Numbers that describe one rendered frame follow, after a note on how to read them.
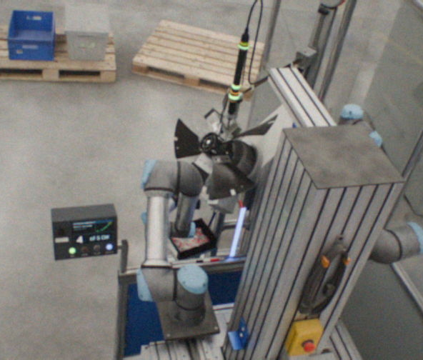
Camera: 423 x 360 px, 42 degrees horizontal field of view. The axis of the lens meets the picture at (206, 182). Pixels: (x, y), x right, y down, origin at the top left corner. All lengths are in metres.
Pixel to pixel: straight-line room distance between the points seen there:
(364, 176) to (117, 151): 3.37
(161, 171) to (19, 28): 4.09
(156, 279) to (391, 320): 1.28
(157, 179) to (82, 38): 3.40
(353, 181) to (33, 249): 2.78
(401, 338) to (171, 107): 3.17
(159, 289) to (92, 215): 0.44
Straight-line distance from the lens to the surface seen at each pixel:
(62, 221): 2.28
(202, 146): 2.80
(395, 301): 2.83
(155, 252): 2.09
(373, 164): 1.51
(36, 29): 6.02
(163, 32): 6.19
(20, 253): 3.86
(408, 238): 1.99
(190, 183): 2.14
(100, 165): 4.48
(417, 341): 2.76
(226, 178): 2.63
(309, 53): 2.99
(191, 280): 2.08
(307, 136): 1.53
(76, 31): 5.34
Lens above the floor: 2.88
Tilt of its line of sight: 41 degrees down
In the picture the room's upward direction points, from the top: 10 degrees clockwise
